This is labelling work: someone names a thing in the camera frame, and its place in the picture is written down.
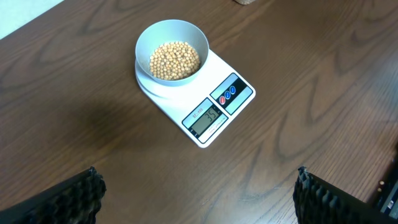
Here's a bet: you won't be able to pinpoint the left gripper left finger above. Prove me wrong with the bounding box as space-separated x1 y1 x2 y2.
1 167 106 224

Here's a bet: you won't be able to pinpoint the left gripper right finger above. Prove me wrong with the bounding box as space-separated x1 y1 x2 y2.
293 167 397 224

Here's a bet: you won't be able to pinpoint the white digital kitchen scale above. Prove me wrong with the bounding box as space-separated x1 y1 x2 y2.
135 51 256 148

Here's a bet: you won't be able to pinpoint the soybeans in grey bowl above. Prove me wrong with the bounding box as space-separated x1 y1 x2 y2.
149 41 201 80

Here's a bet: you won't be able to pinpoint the light grey bowl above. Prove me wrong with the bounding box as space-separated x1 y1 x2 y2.
135 19 210 86

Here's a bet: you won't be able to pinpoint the clear plastic container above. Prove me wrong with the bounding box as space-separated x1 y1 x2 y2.
234 0 256 6

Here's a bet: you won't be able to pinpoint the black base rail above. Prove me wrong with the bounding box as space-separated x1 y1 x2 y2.
373 159 397 220

